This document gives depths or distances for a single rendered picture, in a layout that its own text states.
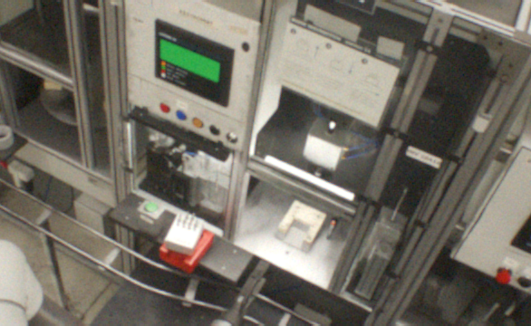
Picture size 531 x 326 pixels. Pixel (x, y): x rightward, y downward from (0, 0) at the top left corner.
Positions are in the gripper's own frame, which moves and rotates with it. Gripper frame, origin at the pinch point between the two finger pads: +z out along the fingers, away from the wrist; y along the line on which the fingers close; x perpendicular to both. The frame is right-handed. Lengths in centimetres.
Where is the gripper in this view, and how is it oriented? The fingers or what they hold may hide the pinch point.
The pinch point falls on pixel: (259, 276)
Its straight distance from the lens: 178.6
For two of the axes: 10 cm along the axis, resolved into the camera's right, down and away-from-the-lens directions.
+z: 4.5, -5.9, 6.7
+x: -8.8, -4.0, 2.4
